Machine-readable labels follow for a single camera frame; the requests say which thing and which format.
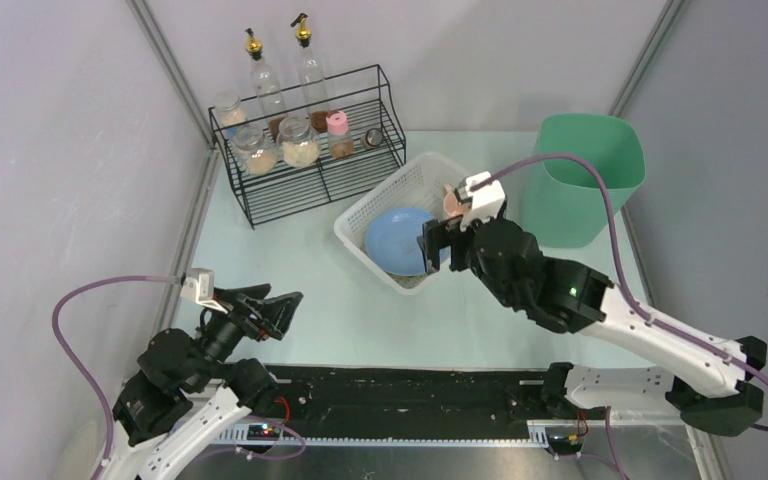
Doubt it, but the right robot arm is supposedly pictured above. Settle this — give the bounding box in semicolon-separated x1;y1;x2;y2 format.
418;218;766;437

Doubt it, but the blue plate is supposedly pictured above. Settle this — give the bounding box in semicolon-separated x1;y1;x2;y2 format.
365;207;434;277

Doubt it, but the green trash bin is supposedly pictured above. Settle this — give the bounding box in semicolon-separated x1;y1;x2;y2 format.
519;113;646;248

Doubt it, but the oil bottle gold spout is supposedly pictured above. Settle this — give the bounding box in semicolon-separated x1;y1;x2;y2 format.
245;28;287;140
290;13;331;133

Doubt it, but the blue label spice jar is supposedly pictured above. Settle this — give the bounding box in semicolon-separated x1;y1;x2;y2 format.
213;90;248;127

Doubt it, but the white plastic basket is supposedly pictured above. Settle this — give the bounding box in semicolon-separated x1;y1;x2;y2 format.
334;151;468;295

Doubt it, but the glass jar clamp lid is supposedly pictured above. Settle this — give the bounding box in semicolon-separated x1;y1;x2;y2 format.
277;116;321;168

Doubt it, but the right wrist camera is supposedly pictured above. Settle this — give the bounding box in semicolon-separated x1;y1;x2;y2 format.
454;171;507;232

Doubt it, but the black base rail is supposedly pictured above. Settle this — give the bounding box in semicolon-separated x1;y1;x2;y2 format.
211;360;607;444

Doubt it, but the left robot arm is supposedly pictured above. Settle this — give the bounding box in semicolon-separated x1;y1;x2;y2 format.
94;284;304;479

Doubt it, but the pink mug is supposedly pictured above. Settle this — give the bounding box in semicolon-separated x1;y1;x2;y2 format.
442;184;470;218

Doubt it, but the black wire rack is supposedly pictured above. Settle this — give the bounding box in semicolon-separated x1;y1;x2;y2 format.
208;64;407;227

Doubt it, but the glass jar beige powder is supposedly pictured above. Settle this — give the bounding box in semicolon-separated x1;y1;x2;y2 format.
231;125;278;175

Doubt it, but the small black lid spice jar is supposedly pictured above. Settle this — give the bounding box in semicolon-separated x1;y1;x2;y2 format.
362;128;386;150

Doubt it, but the pink lid spice bottle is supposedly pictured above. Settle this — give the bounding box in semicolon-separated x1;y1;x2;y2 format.
326;110;355;159

